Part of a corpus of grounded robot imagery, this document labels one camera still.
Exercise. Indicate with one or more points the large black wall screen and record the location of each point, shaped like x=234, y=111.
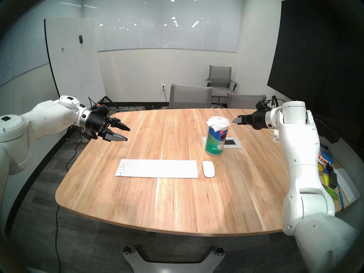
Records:
x=312, y=62

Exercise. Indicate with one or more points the black base knob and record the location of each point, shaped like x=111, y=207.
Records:
x=219, y=250
x=126, y=249

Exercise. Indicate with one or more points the white mobile whiteboard on stand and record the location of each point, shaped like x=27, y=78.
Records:
x=74, y=64

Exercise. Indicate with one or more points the white disinfecting wipe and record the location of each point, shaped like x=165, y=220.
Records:
x=217, y=122

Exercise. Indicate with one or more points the black video sound bar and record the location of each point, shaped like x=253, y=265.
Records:
x=327, y=130

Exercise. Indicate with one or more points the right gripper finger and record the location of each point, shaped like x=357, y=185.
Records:
x=243, y=122
x=245, y=117

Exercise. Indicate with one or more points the white orange glue bottle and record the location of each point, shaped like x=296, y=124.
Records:
x=324, y=159

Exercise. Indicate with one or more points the blue plastic item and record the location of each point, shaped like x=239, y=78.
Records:
x=327, y=154

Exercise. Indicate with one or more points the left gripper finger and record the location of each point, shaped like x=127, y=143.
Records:
x=119, y=124
x=115, y=136

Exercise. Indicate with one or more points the wide glass wall whiteboard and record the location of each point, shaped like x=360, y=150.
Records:
x=170, y=33

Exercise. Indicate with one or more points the grey mesh chair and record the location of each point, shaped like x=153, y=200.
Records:
x=189, y=96
x=244, y=101

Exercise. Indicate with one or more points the white paper sheet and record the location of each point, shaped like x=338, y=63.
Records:
x=348, y=184

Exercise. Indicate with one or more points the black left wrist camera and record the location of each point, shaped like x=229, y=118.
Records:
x=103, y=109

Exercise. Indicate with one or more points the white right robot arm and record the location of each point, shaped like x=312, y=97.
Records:
x=298, y=150

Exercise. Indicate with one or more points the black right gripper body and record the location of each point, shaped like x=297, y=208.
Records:
x=260, y=119

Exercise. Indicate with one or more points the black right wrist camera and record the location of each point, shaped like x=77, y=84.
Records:
x=262, y=104

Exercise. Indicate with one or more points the green blue wipes canister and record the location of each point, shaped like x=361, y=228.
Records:
x=214, y=144

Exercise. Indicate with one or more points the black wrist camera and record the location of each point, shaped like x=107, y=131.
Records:
x=103, y=109
x=262, y=104

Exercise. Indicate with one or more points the grey office chair with armrests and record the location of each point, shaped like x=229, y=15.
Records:
x=220, y=76

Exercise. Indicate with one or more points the glass wall whiteboard with writing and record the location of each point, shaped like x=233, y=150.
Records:
x=22, y=47

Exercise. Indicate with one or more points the white computer mouse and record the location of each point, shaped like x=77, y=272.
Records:
x=208, y=169

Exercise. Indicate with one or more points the blue pen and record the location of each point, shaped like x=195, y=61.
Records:
x=340, y=195

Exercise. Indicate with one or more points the white slim keyboard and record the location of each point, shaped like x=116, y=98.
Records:
x=156, y=168

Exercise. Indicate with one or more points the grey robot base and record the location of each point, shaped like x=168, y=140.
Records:
x=170, y=268

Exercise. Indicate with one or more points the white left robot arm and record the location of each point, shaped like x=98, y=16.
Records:
x=42, y=116

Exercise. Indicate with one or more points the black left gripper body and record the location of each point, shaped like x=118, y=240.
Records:
x=96, y=124

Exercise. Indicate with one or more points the black block eraser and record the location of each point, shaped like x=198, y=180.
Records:
x=333, y=180

